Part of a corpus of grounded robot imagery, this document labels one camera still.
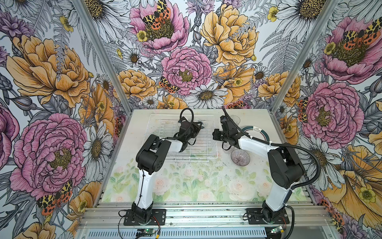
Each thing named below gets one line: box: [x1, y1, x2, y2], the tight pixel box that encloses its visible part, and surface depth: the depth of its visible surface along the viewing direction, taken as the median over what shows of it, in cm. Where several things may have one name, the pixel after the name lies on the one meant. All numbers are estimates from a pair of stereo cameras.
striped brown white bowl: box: [230, 148, 251, 167], surface depth 96 cm
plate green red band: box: [241, 125, 271, 143], surface depth 107 cm
